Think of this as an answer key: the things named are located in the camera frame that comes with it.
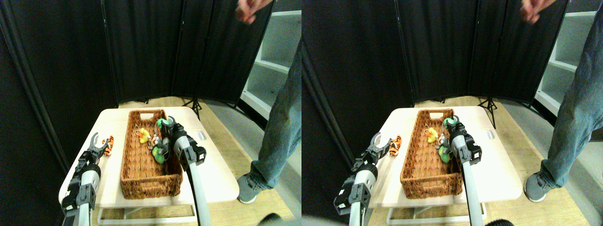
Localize orange striped tiger toy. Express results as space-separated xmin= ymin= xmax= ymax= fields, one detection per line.
xmin=389 ymin=135 xmax=402 ymax=157
xmin=102 ymin=135 xmax=115 ymax=157

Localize black tripod stand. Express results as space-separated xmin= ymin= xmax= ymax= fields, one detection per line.
xmin=477 ymin=96 xmax=498 ymax=130
xmin=182 ymin=96 xmax=203 ymax=122

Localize white shelf unit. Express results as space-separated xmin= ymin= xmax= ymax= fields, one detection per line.
xmin=240 ymin=11 xmax=302 ymax=121
xmin=534 ymin=11 xmax=603 ymax=121

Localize person's legs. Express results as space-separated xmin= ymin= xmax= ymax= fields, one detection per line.
xmin=524 ymin=14 xmax=603 ymax=203
xmin=237 ymin=40 xmax=302 ymax=204

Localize person's hand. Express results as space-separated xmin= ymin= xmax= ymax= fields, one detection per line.
xmin=520 ymin=0 xmax=559 ymax=25
xmin=235 ymin=0 xmax=275 ymax=25

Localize light green toy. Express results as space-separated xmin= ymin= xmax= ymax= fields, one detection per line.
xmin=152 ymin=146 xmax=169 ymax=164
xmin=438 ymin=146 xmax=454 ymax=164

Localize brown wicker basket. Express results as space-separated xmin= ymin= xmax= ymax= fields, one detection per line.
xmin=120 ymin=109 xmax=183 ymax=199
xmin=400 ymin=108 xmax=464 ymax=198

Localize low white table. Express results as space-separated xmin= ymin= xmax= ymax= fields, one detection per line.
xmin=58 ymin=106 xmax=240 ymax=225
xmin=342 ymin=106 xmax=523 ymax=225

